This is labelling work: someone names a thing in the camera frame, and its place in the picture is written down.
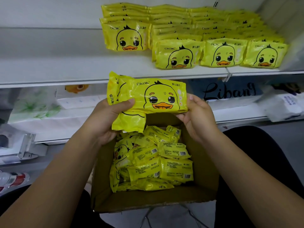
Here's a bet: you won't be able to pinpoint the brown cardboard box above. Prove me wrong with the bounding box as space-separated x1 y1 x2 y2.
90 113 220 214

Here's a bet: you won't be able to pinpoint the white duck tissue pack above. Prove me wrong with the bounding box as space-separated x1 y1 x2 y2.
57 84 110 110

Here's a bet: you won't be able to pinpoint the person's right hand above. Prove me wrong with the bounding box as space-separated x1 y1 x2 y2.
177 94 220 145

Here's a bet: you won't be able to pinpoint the pack of red-capped bottles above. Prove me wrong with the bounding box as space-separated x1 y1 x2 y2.
0 171 30 193

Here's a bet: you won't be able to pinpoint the person's black trousers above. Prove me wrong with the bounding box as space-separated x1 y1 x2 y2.
0 126 304 228

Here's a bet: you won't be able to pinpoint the metal frame stool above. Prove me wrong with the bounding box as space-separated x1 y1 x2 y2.
142 204 210 228

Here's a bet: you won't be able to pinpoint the person's right forearm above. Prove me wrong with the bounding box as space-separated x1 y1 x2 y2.
202 130 304 228

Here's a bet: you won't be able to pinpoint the white metal shelf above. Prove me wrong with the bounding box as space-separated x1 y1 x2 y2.
0 0 304 143

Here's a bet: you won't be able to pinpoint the person's left forearm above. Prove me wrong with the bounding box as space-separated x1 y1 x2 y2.
0 133 112 228

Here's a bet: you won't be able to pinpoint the blue white roll pack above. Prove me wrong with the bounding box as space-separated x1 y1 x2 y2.
259 90 304 123

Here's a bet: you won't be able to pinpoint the person's left hand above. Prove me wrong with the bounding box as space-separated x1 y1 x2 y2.
81 98 136 148

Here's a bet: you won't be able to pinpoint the green white tissue pack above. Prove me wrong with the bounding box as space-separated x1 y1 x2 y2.
9 88 62 124

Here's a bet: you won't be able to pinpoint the white pegboard shelf unit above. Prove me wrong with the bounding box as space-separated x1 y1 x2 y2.
0 133 48 165

